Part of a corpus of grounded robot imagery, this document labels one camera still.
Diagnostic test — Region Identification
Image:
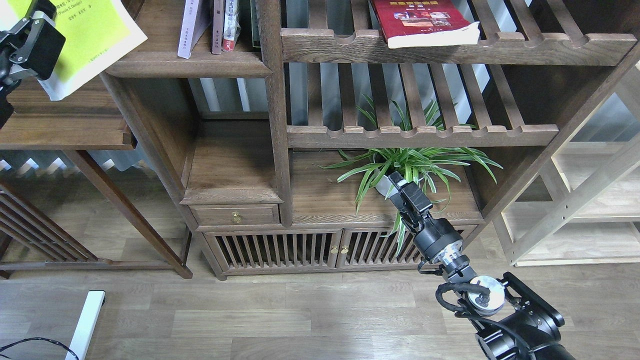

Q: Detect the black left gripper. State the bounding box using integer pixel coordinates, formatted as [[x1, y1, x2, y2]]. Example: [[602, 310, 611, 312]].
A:
[[1, 0, 66, 101]]

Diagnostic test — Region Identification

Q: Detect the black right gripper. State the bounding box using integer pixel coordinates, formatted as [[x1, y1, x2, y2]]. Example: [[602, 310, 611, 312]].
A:
[[388, 171, 463, 265]]

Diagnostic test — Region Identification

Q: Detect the yellow green book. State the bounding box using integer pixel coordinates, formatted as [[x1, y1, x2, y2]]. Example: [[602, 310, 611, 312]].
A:
[[1, 0, 147, 101]]

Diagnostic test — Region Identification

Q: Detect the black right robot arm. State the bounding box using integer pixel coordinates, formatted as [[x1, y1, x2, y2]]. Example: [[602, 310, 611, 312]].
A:
[[390, 172, 573, 360]]

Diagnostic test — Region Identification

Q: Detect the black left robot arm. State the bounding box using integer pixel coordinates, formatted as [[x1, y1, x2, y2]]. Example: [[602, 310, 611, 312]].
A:
[[0, 0, 66, 126]]

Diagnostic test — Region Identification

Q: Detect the white plant pot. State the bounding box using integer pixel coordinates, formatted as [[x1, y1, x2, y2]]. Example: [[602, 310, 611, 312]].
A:
[[372, 154, 398, 199]]

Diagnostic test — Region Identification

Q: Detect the green spider plant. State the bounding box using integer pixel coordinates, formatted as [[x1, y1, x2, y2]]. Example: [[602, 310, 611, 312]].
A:
[[320, 94, 503, 256]]

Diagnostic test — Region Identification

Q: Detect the right slatted cabinet door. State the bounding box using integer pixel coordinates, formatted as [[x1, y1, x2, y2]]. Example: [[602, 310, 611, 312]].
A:
[[336, 227, 421, 271]]

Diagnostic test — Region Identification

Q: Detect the slatted cabinet door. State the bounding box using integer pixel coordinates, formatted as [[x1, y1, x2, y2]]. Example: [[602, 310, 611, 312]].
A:
[[336, 227, 421, 271], [203, 228, 342, 276]]

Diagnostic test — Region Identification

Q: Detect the dark wooden bookshelf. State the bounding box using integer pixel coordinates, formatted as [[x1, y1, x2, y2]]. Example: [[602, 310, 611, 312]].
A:
[[100, 0, 639, 280]]

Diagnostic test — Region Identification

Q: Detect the left slatted cabinet door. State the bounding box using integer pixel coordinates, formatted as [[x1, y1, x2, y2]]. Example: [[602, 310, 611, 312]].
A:
[[203, 228, 342, 276]]

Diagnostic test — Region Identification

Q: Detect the brown upright book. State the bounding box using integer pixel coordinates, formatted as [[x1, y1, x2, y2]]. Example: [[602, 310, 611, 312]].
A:
[[209, 0, 225, 55]]

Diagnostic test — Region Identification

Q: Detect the white red upright book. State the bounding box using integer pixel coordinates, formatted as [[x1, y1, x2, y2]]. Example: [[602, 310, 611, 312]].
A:
[[221, 0, 241, 52]]

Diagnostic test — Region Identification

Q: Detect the dark upright book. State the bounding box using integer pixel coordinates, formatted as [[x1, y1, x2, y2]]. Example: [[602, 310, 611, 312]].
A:
[[249, 0, 261, 49]]

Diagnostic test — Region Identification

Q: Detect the white metal table leg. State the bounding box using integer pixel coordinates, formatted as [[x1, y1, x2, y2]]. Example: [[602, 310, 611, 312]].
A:
[[68, 290, 106, 360]]

